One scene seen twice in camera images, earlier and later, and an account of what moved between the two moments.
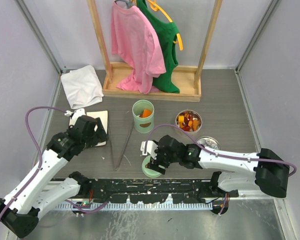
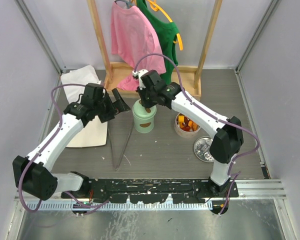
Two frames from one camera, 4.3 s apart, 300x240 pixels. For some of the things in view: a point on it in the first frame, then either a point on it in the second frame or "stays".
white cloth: [83, 87] stays
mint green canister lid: [149, 172] -> [140, 112]
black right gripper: [155, 166] -> [144, 103]
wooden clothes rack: [189, 77] stays
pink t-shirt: [134, 38] stays
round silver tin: [190, 121] stays
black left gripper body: [98, 136] -> [104, 108]
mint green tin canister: [146, 124] stays
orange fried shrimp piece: [195, 124] stays
